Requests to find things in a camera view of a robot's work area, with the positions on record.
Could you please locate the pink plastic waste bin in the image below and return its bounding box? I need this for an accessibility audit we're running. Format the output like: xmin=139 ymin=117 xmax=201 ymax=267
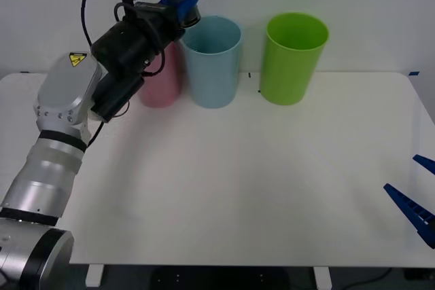
xmin=137 ymin=39 xmax=183 ymax=109

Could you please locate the pale blue plastic waste bin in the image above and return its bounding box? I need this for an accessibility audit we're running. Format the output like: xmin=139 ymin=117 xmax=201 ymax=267
xmin=179 ymin=15 xmax=244 ymax=109

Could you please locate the green plastic waste bin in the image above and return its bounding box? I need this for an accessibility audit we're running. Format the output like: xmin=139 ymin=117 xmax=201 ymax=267
xmin=259 ymin=12 xmax=330 ymax=107

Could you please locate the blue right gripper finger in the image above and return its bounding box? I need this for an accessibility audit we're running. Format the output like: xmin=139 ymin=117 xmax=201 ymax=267
xmin=412 ymin=154 xmax=435 ymax=176
xmin=383 ymin=183 xmax=435 ymax=250

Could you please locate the white table leg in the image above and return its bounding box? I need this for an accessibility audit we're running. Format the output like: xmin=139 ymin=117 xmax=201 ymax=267
xmin=312 ymin=266 xmax=332 ymax=290
xmin=84 ymin=264 xmax=105 ymax=288

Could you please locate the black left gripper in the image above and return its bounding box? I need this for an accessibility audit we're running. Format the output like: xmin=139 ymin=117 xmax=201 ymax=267
xmin=133 ymin=0 xmax=201 ymax=46

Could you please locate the black floor cable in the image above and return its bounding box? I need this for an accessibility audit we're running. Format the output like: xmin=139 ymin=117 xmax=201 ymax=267
xmin=334 ymin=267 xmax=392 ymax=287

